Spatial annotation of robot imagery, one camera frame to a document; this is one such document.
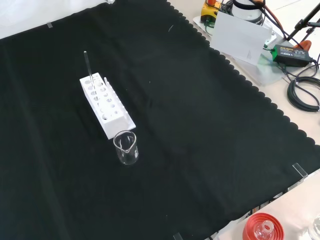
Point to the pale board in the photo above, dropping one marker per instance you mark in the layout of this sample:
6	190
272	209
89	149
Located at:
237	37

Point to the black bench cloth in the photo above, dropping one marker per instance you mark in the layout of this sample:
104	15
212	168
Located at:
200	125

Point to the clear base plate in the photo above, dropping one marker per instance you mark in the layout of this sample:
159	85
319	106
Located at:
265	75

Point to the clear glass rod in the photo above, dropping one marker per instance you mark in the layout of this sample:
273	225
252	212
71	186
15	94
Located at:
87	65

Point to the yellow stop button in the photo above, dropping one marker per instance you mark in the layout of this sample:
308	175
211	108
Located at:
207	11

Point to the clear glass flask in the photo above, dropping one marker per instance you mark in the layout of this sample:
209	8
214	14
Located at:
262	232

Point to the orange clamp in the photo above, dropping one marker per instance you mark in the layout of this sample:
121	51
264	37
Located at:
306	45

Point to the black power adapter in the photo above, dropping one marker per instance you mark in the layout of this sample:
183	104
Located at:
290	56

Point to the clear plastic clip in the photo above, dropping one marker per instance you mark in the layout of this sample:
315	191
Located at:
300	170
50	25
177	236

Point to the black tripod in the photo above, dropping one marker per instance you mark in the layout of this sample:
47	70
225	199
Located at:
299	25

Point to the clear glass beaker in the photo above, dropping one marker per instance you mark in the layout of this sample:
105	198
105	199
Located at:
128	156

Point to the white test tube rack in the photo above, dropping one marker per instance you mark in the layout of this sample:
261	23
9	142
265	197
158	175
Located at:
113	122

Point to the clear glass vessel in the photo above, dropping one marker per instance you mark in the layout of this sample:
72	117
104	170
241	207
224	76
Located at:
316	227

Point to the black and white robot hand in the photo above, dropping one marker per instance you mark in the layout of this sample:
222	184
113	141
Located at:
110	1

